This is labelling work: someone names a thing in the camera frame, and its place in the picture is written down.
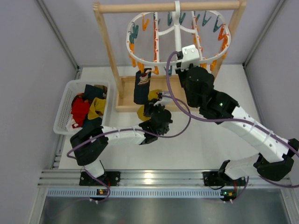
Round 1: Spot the olive yellow sock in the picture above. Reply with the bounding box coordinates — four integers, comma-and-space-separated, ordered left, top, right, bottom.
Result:
137, 89, 162, 122

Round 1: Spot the red sock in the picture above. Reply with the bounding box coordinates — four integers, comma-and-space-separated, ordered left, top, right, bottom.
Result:
71, 97, 90, 127

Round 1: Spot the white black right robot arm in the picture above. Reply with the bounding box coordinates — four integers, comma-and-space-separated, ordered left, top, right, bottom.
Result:
176, 67, 299, 182

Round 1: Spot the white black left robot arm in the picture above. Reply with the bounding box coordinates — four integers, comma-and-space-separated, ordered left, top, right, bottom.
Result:
70, 98, 172, 180

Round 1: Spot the wooden hanger rack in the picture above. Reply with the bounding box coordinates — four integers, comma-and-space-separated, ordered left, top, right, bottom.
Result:
93, 0, 247, 112

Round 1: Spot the white round clip hanger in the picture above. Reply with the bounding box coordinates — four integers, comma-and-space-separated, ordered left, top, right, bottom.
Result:
126, 0, 232, 75

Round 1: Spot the pile of socks in basket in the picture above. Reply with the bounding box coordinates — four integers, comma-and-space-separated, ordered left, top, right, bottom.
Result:
66, 84, 108, 132

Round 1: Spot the dark navy sock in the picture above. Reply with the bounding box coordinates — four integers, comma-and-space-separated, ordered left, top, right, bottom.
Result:
133, 68, 151, 105

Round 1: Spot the white plastic basket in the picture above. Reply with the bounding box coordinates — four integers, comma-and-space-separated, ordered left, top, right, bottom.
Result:
53, 79, 111, 135

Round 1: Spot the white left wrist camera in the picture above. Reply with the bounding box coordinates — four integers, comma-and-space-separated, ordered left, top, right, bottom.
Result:
154, 91, 172, 106

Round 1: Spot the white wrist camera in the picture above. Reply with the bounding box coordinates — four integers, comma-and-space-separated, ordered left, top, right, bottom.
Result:
154, 91, 172, 106
177, 44, 200, 71

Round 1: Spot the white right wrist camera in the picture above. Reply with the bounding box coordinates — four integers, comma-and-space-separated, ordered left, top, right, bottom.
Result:
177, 44, 200, 71

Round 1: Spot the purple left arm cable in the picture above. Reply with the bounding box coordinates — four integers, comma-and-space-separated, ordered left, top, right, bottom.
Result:
67, 92, 192, 203

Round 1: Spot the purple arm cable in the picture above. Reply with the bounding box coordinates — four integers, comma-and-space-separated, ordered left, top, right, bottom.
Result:
166, 51, 299, 203
67, 92, 192, 203

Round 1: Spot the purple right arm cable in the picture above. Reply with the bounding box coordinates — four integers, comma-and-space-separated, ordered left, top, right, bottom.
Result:
166, 51, 299, 203

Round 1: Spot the white slotted cable duct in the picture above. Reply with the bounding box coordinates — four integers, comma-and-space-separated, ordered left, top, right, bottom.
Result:
47, 188, 224, 198

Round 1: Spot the aluminium mounting rail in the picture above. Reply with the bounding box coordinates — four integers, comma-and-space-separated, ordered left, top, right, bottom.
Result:
37, 169, 292, 189

